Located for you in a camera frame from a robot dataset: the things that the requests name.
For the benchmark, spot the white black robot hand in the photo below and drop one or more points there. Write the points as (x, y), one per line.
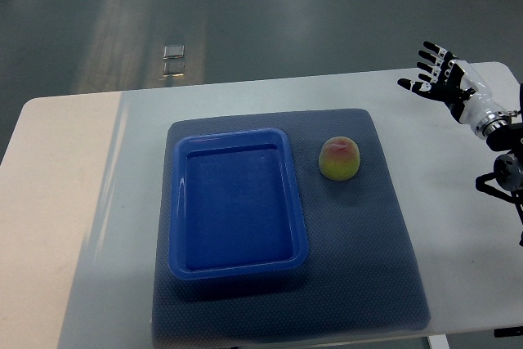
(454, 82)

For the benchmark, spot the yellow red peach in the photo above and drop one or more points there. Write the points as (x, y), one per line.
(339, 158)

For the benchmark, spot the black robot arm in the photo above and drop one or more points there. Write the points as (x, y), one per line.
(505, 180)

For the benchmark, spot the lower metal floor plate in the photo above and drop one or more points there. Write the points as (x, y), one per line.
(174, 68)

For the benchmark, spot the metal floor plate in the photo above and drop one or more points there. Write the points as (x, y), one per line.
(174, 68)
(174, 51)

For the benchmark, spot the upper metal floor plate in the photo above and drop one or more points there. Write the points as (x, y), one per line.
(174, 51)

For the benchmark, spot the grey blue textured mat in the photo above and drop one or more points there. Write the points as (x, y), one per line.
(360, 275)

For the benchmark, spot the blue plastic tray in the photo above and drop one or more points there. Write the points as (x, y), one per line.
(235, 207)

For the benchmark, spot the black table bracket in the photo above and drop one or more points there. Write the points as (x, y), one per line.
(509, 332)

